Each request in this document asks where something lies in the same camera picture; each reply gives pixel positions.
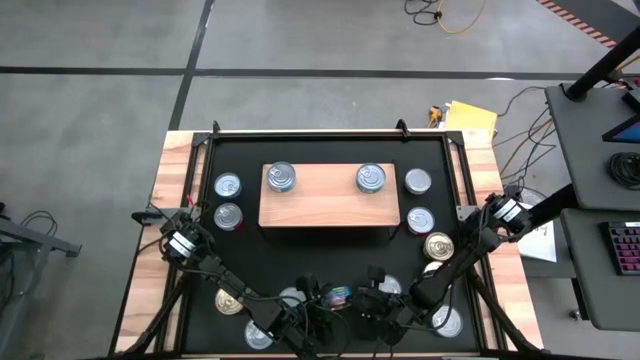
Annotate backlit black keyboard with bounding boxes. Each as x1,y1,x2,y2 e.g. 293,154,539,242
598,219,640,277

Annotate wooden shelf black metal legs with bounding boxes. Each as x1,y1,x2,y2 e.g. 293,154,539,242
257,162,402,230

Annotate grey desk panel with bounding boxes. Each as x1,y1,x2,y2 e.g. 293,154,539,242
543,83,640,211
559,207,640,332

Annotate tuna can bright blue label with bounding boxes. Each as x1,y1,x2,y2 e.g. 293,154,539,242
265,160,298,194

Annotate teal snack tuna can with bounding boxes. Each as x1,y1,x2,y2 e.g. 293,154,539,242
378,273,403,296
355,162,388,195

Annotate silver tuna can blue label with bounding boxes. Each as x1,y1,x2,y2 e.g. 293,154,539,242
430,304,464,339
213,171,244,200

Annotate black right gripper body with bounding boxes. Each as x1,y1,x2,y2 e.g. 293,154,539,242
352,288,399,329

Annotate black metal rig frame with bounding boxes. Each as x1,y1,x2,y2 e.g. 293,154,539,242
107,119,546,360

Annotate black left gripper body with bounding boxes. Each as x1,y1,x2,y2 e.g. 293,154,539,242
280,294,326,349

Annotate coiled black cable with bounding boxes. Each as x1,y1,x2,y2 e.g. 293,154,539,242
607,151,640,191

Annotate green white label tuna can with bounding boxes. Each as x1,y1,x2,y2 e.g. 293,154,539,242
278,285,307,307
403,167,433,196

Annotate yellow paper pad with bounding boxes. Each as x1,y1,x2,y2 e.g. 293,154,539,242
444,99,499,139

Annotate grey metal stand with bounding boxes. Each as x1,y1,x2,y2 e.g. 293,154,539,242
0,202,84,360

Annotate white paper sheet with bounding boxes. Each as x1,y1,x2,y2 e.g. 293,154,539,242
516,218,559,265

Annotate yellow extension cable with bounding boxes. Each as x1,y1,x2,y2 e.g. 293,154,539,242
434,0,489,36

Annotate monitor with blue screen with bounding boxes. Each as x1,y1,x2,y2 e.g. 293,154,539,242
601,113,640,146

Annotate silver pull-tab tuna can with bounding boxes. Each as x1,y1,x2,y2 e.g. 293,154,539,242
243,319,275,351

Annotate silver tuna can red label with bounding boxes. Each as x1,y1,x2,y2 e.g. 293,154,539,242
405,206,437,237
213,201,245,233

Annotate black table mat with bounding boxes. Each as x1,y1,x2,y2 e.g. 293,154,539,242
182,138,482,354

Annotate black floor cable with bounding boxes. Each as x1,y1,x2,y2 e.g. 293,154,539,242
403,0,444,27
496,85,549,119

